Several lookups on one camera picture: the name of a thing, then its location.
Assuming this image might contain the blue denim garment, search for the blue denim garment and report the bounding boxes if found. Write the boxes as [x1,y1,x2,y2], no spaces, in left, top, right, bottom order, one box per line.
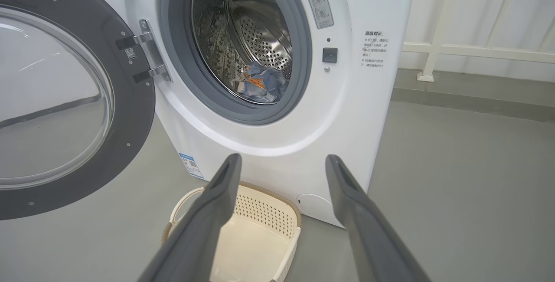
[236,74,278,103]

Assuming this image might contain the blue energy label sticker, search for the blue energy label sticker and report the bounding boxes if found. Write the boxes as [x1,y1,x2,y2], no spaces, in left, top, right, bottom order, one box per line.
[179,152,204,180]

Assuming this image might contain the stainless steel washing machine drum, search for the stainless steel washing machine drum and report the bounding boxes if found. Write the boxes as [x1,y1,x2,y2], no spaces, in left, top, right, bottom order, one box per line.
[192,0,293,105]

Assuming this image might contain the cream plastic laundry basket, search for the cream plastic laundry basket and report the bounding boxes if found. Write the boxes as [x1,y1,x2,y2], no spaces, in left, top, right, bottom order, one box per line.
[161,181,302,282]

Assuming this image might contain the blue patterned garment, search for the blue patterned garment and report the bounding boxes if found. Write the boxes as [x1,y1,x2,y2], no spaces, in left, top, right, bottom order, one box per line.
[245,62,289,96]

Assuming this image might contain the white front-load washing machine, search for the white front-load washing machine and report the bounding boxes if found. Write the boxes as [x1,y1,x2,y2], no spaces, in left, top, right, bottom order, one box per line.
[87,0,419,229]

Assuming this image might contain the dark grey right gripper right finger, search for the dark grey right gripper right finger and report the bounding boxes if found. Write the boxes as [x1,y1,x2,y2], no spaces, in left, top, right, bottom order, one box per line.
[325,154,431,282]

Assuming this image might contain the silver door hinge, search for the silver door hinge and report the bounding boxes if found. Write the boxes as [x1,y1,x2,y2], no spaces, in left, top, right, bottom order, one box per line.
[132,19,172,83]

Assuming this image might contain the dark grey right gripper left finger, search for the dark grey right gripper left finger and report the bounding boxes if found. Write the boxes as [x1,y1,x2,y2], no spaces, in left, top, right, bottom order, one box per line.
[138,153,242,282]

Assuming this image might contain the washing machine door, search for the washing machine door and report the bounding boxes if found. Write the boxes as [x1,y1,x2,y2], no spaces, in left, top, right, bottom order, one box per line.
[0,0,157,221]

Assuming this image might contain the round white filter cover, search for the round white filter cover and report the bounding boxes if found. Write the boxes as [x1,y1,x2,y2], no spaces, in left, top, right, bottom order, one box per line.
[296,193,336,220]

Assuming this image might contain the white metal railing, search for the white metal railing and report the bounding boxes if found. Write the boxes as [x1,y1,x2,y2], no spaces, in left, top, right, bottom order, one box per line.
[401,0,555,83]

